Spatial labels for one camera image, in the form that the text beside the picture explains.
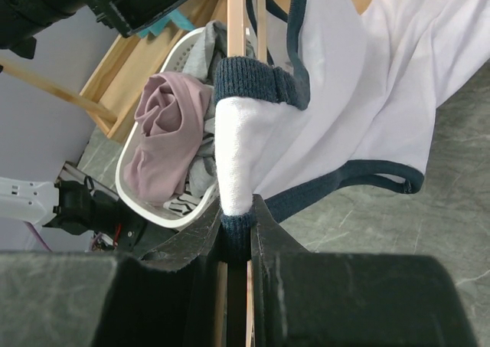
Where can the black white striped tank top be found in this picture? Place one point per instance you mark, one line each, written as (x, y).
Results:
(183, 204)

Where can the mauve tank top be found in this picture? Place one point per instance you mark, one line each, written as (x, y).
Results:
(170, 129)

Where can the white perforated plastic basket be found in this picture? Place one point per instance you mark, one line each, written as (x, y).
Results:
(175, 61)

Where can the grey tank top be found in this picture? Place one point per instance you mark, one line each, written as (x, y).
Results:
(210, 48)

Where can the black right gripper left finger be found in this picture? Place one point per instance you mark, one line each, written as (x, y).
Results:
(166, 298)

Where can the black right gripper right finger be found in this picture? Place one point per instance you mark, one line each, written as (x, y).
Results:
(303, 298)

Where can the white navy trimmed tank top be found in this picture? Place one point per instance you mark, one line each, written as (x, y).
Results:
(350, 99)

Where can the wooden left clothes rack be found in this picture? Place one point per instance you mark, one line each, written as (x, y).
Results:
(113, 90)

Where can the beige wooden hanger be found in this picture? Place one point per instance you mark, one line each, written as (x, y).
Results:
(238, 279)

